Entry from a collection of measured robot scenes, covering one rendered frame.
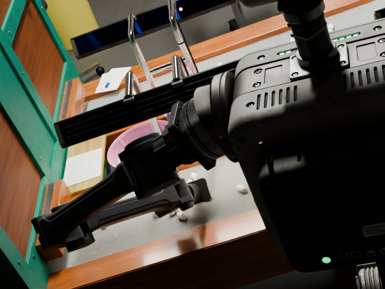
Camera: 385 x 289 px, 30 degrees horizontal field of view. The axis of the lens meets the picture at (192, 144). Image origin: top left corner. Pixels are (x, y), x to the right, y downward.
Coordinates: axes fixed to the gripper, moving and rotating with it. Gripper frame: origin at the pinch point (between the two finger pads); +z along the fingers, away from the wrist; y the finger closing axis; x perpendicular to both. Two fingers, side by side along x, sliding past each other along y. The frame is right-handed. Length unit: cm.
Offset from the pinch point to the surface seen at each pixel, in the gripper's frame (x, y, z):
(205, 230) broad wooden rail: 11.5, -1.7, -14.9
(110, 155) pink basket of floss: -22.9, 31.1, 27.6
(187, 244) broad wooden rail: 13.6, 3.9, -17.6
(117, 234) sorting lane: 4.8, 27.4, -3.4
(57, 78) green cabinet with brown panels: -62, 50, 52
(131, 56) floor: -111, 64, 254
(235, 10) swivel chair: -101, -17, 198
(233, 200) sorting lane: 5.6, -10.4, -3.5
